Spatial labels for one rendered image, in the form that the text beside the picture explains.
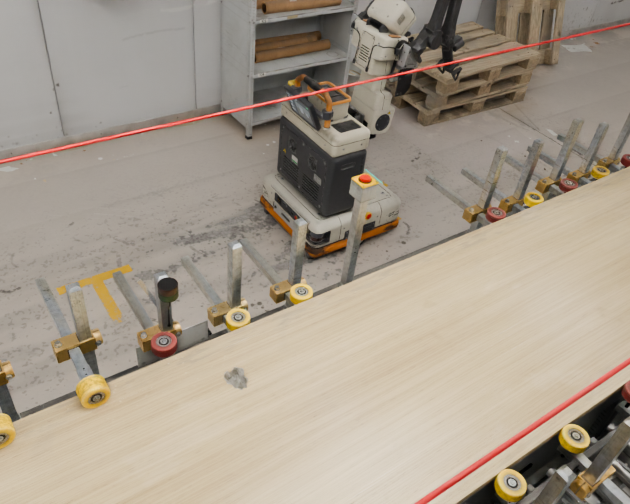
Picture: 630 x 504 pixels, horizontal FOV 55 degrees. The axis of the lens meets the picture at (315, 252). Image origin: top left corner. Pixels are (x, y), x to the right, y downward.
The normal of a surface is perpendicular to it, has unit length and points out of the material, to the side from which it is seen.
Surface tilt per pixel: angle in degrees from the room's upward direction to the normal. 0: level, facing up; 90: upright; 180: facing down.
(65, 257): 0
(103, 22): 90
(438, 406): 0
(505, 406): 0
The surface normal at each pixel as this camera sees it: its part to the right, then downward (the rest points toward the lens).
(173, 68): 0.56, 0.58
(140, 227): 0.10, -0.76
